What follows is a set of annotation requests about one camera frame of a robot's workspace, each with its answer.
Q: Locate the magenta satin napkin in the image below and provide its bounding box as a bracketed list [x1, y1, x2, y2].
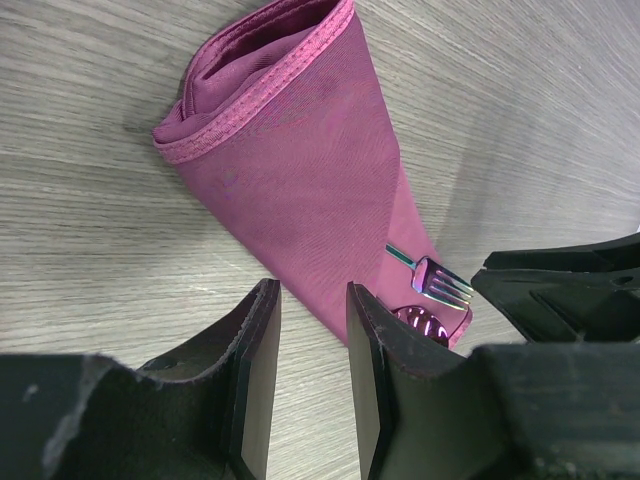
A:
[153, 1, 472, 346]

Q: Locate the iridescent fork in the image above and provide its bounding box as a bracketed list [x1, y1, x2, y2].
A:
[385, 244, 475, 311]

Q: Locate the iridescent purple spoon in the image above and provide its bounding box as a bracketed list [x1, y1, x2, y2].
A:
[392, 305, 449, 348]

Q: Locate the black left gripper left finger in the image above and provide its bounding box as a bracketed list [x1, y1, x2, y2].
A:
[1, 279, 281, 479]

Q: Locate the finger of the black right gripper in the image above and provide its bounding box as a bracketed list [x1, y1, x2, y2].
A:
[471, 268, 639, 343]
[484, 233, 639, 273]

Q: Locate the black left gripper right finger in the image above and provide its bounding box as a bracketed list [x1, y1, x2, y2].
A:
[347, 283, 639, 479]

